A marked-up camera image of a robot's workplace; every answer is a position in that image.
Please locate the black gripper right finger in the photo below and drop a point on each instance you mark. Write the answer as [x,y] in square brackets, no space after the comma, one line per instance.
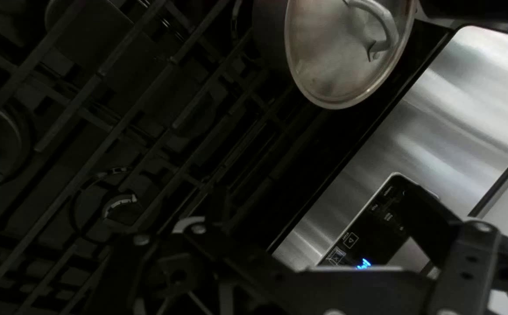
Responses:
[472,257]

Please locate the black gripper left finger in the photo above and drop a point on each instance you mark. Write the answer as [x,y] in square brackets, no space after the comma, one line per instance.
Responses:
[147,274]

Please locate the steel pot with lid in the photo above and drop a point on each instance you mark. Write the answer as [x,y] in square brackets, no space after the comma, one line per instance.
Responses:
[338,52]

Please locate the stainless steel gas stove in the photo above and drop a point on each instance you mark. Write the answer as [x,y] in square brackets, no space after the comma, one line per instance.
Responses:
[124,117]

